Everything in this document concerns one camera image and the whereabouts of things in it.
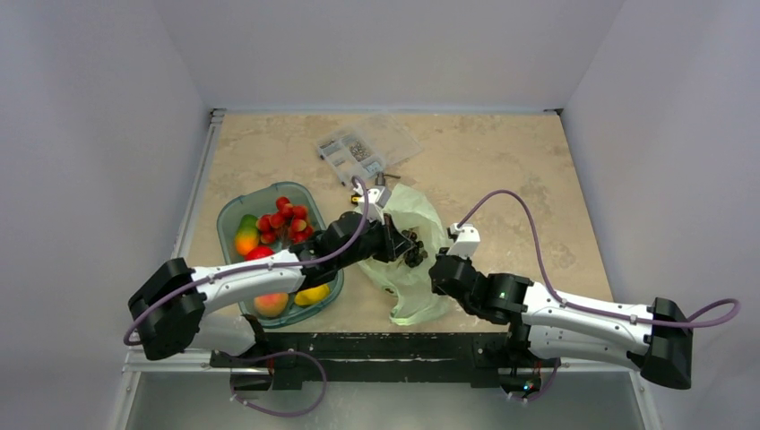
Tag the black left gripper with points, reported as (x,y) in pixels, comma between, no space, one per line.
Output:
(393,243)

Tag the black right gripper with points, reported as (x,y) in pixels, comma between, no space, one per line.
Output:
(443,272)

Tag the dark fake grape bunch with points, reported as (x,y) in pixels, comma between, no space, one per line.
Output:
(415,253)

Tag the green plastic bag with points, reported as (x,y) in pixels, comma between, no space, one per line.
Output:
(415,303)

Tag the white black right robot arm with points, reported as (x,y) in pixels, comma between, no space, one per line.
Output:
(650,339)

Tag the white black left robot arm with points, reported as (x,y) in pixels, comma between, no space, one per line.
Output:
(170,306)

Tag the red fake lychee bunch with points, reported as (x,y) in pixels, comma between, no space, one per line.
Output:
(289,224)

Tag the yellow fake lemon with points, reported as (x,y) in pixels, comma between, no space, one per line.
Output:
(312,296)

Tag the red fake apple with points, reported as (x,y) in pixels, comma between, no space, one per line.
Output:
(259,252)

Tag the orange fake peach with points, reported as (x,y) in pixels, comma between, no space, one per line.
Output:
(272,305)

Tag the green orange fake mango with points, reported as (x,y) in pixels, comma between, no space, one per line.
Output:
(247,236)

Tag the clear plastic screw box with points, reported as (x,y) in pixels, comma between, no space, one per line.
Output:
(367,147)

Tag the teal plastic tray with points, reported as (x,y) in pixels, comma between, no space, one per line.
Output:
(263,202)

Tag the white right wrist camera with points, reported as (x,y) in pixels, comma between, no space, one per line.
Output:
(466,240)

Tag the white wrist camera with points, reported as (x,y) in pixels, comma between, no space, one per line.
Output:
(466,240)
(372,201)

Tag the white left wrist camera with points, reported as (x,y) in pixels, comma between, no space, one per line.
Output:
(372,201)

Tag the black aluminium base frame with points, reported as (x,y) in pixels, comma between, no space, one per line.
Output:
(511,177)

